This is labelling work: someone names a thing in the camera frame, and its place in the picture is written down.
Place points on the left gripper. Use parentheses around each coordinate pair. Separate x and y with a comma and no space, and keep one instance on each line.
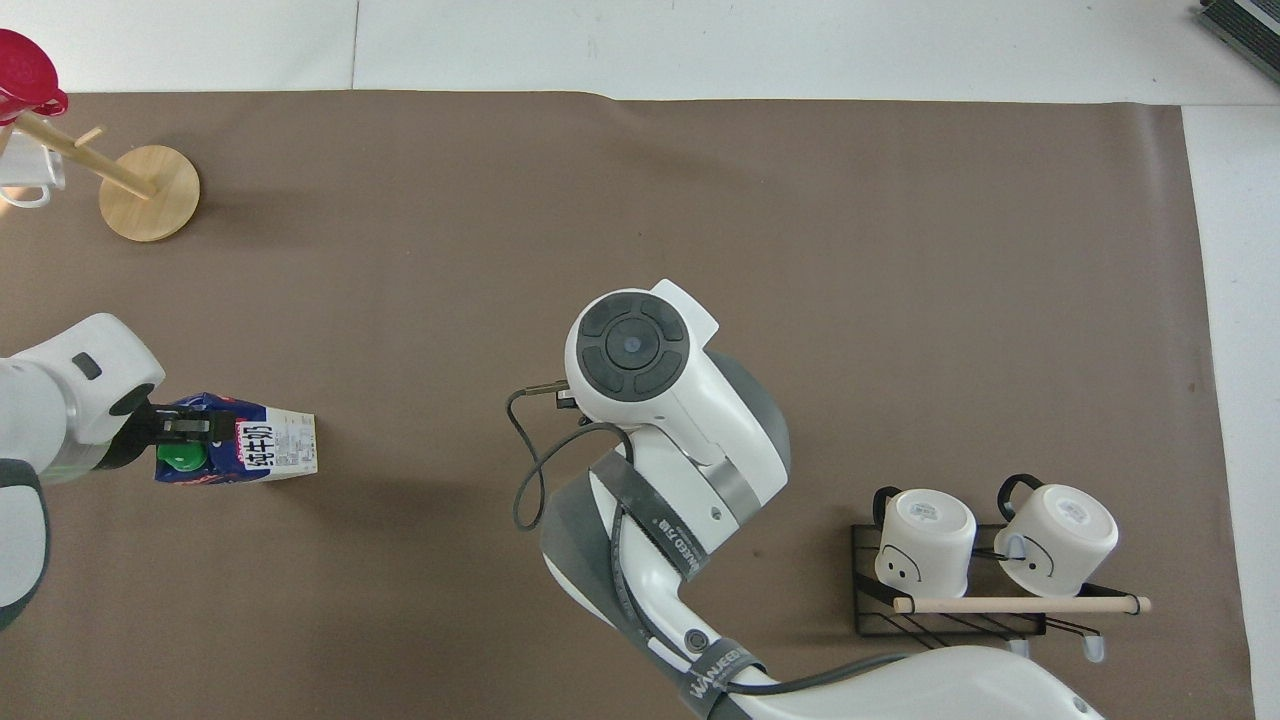
(137,438)

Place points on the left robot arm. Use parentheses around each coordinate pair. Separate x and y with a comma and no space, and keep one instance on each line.
(40,405)

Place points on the blue and white milk carton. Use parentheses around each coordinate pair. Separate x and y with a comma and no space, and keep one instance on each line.
(285,446)

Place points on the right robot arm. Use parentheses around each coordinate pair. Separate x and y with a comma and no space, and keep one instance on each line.
(700,420)

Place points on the red cup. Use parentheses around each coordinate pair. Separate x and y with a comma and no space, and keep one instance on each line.
(22,70)

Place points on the wooden mug tree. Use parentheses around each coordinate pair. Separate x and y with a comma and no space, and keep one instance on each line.
(150,195)

